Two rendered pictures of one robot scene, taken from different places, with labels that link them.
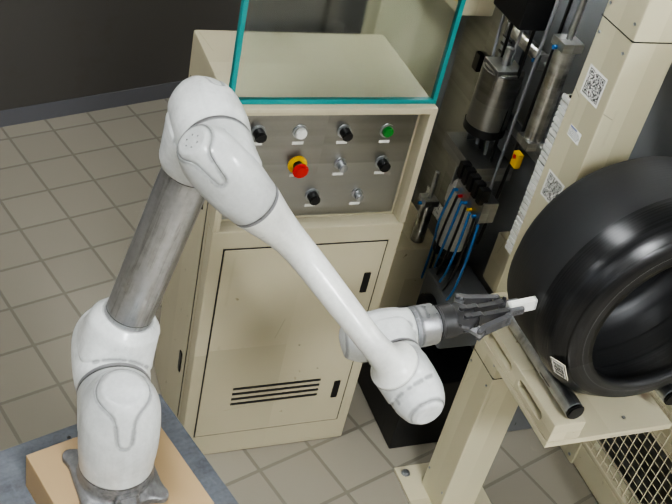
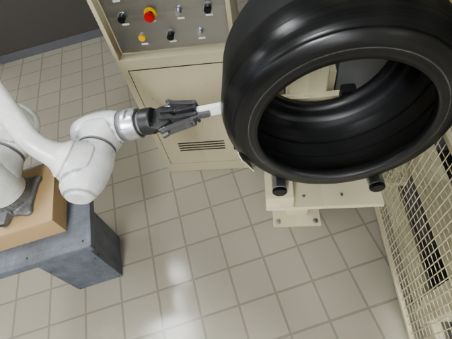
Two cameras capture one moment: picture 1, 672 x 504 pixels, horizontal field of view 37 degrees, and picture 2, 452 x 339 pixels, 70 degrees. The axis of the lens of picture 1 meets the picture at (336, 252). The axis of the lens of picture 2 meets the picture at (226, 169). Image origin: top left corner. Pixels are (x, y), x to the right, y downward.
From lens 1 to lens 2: 1.64 m
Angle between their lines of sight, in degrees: 32
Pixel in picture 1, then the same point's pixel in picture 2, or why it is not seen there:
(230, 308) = (151, 103)
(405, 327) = (99, 126)
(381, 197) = (218, 32)
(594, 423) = (313, 196)
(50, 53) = not seen: outside the picture
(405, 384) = (58, 175)
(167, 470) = (42, 197)
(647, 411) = (366, 191)
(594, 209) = (251, 15)
